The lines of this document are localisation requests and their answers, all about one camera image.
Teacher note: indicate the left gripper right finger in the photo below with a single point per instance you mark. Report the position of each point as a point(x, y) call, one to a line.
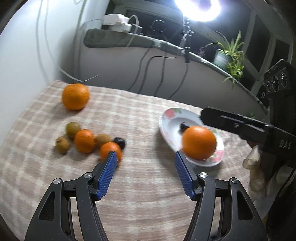
point(239, 219)

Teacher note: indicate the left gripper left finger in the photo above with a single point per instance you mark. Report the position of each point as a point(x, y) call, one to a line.
point(52, 219)

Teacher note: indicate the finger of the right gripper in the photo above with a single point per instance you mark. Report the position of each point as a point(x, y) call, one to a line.
point(226, 121)

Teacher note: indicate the large orange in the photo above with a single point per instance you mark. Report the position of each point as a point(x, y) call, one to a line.
point(75, 96)
point(198, 143)

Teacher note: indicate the dark plum front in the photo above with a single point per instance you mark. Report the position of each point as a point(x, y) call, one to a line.
point(183, 127)

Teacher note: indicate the dark plum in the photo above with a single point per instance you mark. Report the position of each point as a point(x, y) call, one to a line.
point(183, 127)
point(120, 141)

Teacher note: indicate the floral white plate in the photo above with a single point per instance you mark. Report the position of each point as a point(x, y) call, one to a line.
point(170, 128)

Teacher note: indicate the brown kiwi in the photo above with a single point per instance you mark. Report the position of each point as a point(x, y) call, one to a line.
point(62, 145)
point(102, 139)

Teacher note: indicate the mandarin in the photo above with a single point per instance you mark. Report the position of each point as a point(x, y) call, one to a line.
point(84, 141)
point(110, 146)

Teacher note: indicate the green kiwi top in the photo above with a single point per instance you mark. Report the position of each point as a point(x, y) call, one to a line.
point(72, 128)

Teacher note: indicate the gloved right hand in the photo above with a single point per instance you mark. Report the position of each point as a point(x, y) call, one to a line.
point(263, 184)

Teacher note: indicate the green snack bag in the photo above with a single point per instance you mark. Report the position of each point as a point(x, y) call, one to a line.
point(251, 115)

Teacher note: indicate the spider plant in pot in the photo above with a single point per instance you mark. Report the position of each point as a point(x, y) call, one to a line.
point(229, 57)

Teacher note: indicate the small purple flower plant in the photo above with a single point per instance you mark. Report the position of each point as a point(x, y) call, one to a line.
point(202, 52)

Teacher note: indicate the black power adapter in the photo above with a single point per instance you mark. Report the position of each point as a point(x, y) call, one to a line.
point(136, 29)

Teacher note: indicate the white power strip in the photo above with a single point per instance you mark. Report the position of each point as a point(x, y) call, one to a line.
point(117, 23)

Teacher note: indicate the grey windowsill cloth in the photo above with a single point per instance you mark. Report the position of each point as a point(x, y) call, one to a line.
point(97, 38)

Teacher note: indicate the white refrigerator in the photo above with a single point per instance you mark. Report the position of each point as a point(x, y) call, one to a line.
point(37, 48)

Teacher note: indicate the ring light stand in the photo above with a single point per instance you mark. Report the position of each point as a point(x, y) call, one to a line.
point(186, 37)

